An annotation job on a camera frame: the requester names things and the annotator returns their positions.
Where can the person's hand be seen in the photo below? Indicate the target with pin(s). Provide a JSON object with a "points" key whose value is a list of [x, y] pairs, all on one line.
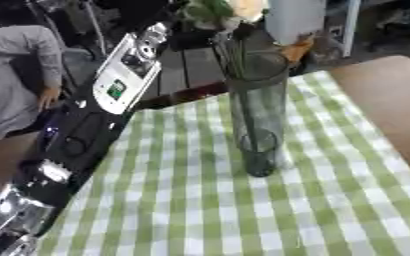
{"points": [[47, 97]]}

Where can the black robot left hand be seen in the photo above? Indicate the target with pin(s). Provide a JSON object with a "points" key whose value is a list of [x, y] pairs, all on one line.
{"points": [[137, 12]]}

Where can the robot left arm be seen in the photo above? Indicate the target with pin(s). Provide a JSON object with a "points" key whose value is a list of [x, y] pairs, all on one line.
{"points": [[77, 133]]}

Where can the tall clear glass vase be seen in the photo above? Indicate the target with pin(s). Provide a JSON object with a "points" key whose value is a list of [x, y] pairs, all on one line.
{"points": [[261, 110]]}

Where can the person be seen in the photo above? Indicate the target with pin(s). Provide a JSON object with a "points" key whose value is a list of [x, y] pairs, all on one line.
{"points": [[10, 76]]}

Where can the cream flower with green stem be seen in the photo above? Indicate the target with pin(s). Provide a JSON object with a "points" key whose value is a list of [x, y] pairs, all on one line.
{"points": [[246, 9]]}

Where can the white panel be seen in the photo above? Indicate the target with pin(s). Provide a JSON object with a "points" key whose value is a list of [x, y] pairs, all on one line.
{"points": [[295, 20]]}

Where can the orange flower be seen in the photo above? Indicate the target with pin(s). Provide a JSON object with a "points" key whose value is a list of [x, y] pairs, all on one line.
{"points": [[299, 50]]}

